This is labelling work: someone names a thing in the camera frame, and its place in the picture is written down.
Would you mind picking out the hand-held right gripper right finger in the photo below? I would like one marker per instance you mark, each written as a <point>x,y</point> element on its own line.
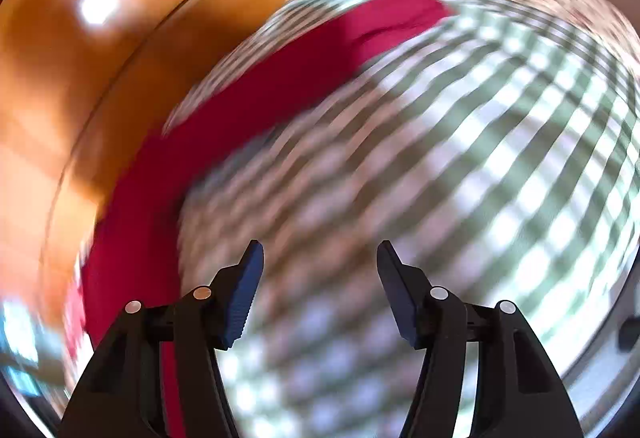
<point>395,298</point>

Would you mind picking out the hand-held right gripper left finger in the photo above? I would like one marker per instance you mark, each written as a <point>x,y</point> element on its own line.
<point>245,298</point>

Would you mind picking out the red cloth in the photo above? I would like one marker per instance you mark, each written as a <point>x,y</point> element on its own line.
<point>280,87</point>

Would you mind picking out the green checkered bed sheet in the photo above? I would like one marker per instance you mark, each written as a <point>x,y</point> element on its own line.
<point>500,167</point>

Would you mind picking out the wooden headboard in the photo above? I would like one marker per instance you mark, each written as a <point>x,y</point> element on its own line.
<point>100,117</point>

